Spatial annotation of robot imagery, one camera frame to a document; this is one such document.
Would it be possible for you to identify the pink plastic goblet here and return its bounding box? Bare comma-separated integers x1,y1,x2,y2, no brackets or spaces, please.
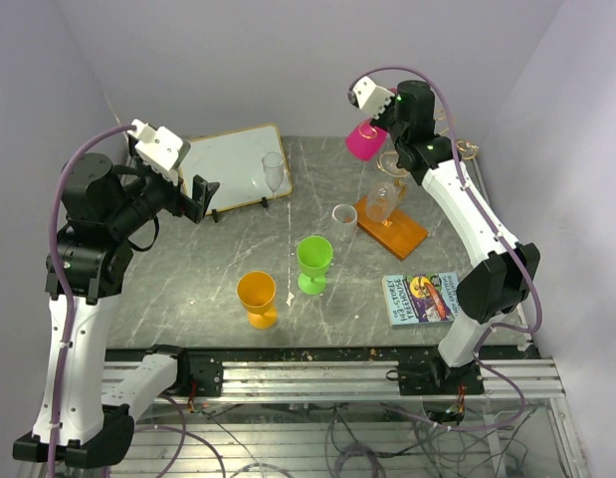
345,119,387,162

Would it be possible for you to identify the clear round wine glass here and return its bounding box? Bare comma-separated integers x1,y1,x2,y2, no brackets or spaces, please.
364,150,410,227

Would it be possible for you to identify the orange plastic goblet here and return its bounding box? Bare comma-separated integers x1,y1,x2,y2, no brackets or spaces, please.
237,271,277,330

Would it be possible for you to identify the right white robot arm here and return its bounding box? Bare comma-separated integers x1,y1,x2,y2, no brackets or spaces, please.
354,80,540,394

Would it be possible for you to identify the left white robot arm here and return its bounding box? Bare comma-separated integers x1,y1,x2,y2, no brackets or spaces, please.
12,138,218,470

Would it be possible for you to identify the clear tall wine glass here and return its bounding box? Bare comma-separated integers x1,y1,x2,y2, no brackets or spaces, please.
253,151,286,199

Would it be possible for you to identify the wooden rack base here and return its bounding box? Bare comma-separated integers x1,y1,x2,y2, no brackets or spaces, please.
354,196,428,261

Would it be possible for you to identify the yellow framed whiteboard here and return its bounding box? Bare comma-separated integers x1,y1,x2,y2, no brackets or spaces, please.
180,123,293,214

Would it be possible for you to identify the black whiteboard stand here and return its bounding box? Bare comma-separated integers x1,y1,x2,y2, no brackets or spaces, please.
211,196,269,223

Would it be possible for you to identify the green plastic goblet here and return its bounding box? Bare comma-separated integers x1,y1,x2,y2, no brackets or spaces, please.
297,235,333,295

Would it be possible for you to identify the treehouse story book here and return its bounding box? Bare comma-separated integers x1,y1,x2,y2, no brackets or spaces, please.
382,272,459,328

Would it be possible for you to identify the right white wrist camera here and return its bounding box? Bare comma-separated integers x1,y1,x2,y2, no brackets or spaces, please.
347,76,396,120

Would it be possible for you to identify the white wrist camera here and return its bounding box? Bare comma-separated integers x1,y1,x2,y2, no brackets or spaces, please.
347,76,396,120
130,119,191,186

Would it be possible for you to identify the gold wire glass rack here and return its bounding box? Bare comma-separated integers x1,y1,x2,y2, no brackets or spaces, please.
356,109,481,228

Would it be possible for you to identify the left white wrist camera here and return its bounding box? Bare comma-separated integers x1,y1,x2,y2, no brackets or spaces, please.
130,119,191,186

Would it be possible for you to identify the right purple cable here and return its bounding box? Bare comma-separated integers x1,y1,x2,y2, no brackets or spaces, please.
349,67,544,432

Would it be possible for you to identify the purple cable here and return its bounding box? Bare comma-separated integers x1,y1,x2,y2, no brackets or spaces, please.
43,123,224,478
349,67,544,432

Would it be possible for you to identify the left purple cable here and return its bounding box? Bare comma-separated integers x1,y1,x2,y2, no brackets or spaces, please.
43,123,224,478

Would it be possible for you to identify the aluminium mounting rail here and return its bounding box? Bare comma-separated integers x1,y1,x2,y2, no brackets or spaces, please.
101,346,562,404

